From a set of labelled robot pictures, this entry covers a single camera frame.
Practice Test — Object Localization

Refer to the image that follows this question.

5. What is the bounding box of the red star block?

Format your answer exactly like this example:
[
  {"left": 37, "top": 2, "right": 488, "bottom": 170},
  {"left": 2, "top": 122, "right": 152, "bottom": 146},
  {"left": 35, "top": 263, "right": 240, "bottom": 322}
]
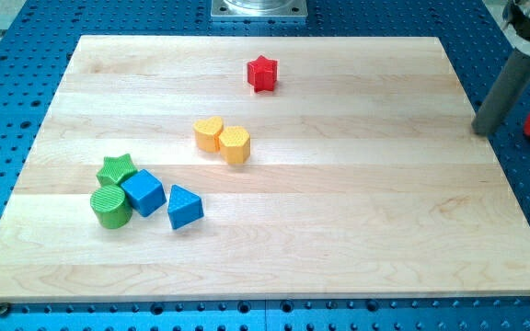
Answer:
[{"left": 247, "top": 55, "right": 278, "bottom": 93}]

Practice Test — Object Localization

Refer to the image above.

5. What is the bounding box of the green star block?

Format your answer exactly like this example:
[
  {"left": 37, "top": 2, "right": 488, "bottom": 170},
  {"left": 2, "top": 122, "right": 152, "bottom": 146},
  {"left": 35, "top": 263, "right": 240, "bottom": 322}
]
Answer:
[{"left": 96, "top": 154, "right": 138, "bottom": 186}]

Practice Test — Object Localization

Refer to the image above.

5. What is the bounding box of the yellow hexagon block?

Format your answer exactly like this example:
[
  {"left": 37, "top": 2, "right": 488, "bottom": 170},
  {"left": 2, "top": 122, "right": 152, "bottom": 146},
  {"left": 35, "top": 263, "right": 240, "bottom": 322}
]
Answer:
[{"left": 219, "top": 126, "right": 250, "bottom": 165}]

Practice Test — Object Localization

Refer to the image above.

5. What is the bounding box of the yellow heart block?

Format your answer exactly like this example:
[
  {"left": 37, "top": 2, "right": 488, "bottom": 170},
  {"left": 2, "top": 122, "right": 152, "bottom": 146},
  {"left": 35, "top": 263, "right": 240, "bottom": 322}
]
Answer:
[{"left": 193, "top": 116, "right": 224, "bottom": 153}]

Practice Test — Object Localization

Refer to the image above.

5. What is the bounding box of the blue triangle block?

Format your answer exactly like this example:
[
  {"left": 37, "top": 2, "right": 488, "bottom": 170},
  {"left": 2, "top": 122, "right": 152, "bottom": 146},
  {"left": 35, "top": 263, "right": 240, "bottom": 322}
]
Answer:
[{"left": 167, "top": 185, "right": 204, "bottom": 230}]

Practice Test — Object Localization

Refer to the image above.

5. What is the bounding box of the wooden board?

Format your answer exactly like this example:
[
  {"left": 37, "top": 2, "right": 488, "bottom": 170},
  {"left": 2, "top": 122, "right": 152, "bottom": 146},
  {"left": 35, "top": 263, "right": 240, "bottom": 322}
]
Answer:
[{"left": 0, "top": 35, "right": 530, "bottom": 302}]

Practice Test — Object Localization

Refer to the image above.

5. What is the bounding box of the blue cube block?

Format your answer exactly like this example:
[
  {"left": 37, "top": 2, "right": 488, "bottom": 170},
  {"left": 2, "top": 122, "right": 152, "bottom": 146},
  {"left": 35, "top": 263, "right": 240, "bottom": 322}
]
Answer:
[{"left": 121, "top": 169, "right": 167, "bottom": 217}]

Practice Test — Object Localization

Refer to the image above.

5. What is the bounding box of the green cylinder block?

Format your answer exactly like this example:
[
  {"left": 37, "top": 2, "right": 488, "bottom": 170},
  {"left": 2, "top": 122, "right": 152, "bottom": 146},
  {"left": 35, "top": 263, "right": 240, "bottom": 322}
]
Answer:
[{"left": 90, "top": 185, "right": 133, "bottom": 229}]

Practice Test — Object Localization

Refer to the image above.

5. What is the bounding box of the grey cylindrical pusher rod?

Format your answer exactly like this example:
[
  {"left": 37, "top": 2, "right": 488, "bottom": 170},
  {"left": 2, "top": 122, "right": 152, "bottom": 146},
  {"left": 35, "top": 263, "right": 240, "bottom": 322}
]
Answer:
[{"left": 471, "top": 48, "right": 530, "bottom": 136}]

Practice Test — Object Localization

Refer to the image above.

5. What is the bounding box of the board stop screw left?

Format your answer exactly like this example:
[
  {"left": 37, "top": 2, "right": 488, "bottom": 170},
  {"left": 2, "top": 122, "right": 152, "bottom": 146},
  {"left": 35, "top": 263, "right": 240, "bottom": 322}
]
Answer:
[{"left": 0, "top": 302, "right": 12, "bottom": 317}]

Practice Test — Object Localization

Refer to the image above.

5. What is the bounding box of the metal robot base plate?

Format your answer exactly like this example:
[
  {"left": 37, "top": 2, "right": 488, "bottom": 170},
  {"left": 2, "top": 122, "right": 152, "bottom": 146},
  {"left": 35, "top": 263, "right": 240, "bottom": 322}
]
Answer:
[{"left": 211, "top": 0, "right": 308, "bottom": 19}]

